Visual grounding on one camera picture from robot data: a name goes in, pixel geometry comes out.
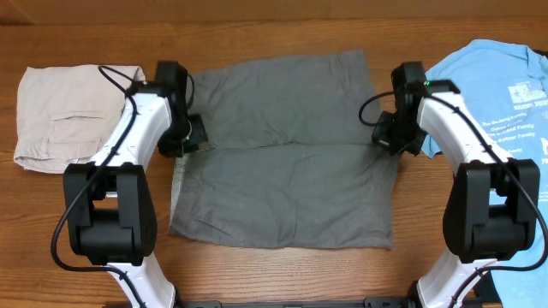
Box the folded beige shorts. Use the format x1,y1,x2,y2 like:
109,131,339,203
14,64,125,174

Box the light blue printed t-shirt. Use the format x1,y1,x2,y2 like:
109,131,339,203
426,39,547,308

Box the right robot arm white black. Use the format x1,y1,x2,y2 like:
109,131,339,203
364,62,547,307

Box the black garment under t-shirt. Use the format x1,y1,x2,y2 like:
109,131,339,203
474,272,501,304

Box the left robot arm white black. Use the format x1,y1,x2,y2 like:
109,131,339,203
51,61,208,308

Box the grey shorts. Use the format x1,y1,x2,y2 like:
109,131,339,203
169,50,399,248

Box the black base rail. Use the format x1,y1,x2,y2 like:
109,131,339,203
179,297,414,308

